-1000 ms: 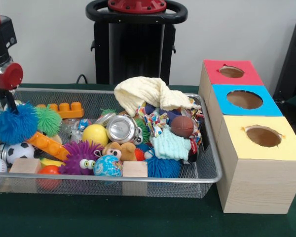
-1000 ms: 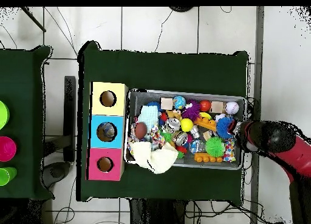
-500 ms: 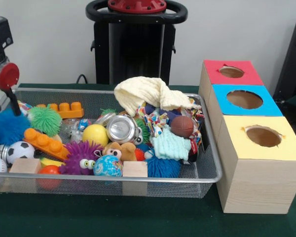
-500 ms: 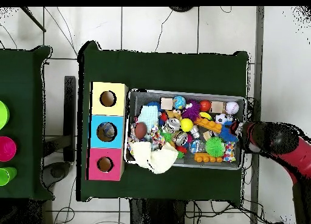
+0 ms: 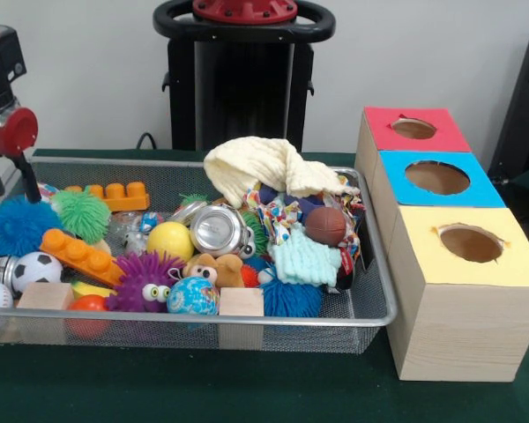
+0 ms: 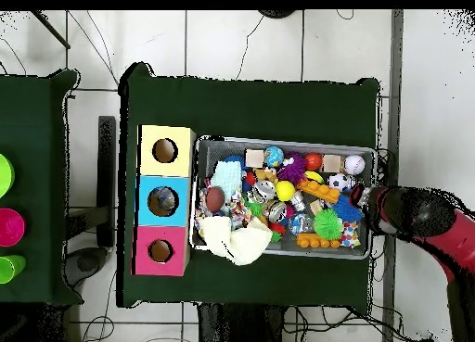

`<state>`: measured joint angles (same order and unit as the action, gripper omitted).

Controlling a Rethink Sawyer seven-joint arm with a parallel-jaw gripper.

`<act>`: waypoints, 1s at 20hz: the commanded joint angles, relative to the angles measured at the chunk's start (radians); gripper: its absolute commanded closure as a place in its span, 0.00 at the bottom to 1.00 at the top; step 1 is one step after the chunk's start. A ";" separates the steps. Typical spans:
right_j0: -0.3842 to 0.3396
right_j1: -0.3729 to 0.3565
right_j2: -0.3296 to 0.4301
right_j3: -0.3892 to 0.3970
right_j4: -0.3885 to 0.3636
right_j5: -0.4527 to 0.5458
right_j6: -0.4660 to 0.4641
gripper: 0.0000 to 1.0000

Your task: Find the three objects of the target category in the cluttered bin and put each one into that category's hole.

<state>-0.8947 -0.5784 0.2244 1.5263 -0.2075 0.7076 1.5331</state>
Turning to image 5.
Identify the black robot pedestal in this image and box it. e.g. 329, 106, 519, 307
153, 0, 336, 153

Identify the cream knitted cloth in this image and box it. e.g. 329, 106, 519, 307
203, 136, 361, 208

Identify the shallow silver mesh bin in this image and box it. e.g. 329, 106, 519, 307
0, 157, 399, 355

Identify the blue spiky rubber ball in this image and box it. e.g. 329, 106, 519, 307
0, 196, 65, 257

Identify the black looped cable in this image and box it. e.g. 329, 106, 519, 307
135, 131, 159, 151

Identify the blue white patterned ball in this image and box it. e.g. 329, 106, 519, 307
166, 276, 220, 316

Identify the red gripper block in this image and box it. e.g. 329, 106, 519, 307
0, 108, 42, 204

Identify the smooth yellow ball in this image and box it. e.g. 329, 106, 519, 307
146, 221, 195, 264

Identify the green spiky ball with eyes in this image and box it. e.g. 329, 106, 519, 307
50, 189, 112, 244

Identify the orange toy building brick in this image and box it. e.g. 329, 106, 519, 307
40, 227, 125, 287

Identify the wooden box with three holes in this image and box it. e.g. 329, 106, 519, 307
354, 107, 529, 382

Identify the purple spiky ball with eyes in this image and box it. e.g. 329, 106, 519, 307
107, 251, 185, 314

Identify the red orange ball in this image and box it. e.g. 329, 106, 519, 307
68, 294, 111, 340

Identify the brown toy football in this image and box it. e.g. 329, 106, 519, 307
305, 206, 347, 247

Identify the black upright panel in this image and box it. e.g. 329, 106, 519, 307
488, 28, 529, 177

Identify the crushed clear plastic bottle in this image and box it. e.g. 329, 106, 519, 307
114, 211, 164, 243

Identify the dark green table cloth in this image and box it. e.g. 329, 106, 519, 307
0, 148, 529, 423

